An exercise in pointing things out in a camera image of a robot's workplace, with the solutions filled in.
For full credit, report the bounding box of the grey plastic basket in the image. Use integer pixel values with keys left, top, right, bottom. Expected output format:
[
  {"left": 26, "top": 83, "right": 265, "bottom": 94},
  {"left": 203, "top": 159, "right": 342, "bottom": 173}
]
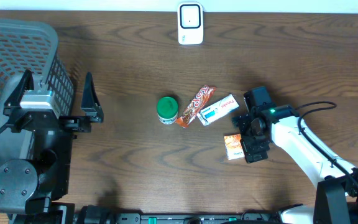
[{"left": 0, "top": 19, "right": 75, "bottom": 167}]

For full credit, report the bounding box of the green lid jar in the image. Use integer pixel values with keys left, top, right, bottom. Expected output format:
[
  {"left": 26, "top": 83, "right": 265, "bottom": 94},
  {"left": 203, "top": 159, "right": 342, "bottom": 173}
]
[{"left": 157, "top": 96, "right": 178, "bottom": 124}]

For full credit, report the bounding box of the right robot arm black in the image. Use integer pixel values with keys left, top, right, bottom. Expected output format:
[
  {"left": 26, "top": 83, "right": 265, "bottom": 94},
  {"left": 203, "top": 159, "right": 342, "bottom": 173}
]
[{"left": 234, "top": 86, "right": 358, "bottom": 224}]

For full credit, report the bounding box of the orange tissue pack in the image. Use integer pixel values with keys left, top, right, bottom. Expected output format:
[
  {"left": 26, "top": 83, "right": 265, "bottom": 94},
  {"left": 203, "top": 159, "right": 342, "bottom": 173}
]
[{"left": 224, "top": 134, "right": 244, "bottom": 160}]

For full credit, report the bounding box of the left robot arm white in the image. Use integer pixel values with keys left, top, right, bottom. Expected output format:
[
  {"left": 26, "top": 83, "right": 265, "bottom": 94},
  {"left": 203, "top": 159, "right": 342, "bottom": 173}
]
[{"left": 0, "top": 70, "right": 104, "bottom": 223}]

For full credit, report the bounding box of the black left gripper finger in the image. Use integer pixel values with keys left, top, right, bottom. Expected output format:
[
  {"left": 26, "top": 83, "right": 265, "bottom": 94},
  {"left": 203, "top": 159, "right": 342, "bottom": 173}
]
[
  {"left": 3, "top": 69, "right": 34, "bottom": 116},
  {"left": 81, "top": 72, "right": 104, "bottom": 123}
]

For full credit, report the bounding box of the white Panadol box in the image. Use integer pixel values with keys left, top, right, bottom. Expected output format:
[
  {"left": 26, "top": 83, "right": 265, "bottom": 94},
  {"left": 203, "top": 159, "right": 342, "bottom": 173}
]
[{"left": 197, "top": 94, "right": 239, "bottom": 126}]

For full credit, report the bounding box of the red snack wrapper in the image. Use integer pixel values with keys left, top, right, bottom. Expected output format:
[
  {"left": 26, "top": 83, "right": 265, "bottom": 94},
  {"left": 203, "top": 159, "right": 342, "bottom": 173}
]
[{"left": 175, "top": 85, "right": 216, "bottom": 128}]

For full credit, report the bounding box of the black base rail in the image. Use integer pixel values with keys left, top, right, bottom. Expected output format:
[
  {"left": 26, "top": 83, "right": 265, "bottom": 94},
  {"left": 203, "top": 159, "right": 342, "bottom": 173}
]
[{"left": 73, "top": 205, "right": 283, "bottom": 224}]

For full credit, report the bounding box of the white barcode scanner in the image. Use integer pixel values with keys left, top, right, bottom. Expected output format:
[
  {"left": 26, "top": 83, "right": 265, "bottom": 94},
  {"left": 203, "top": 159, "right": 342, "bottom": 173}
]
[{"left": 177, "top": 2, "right": 204, "bottom": 45}]

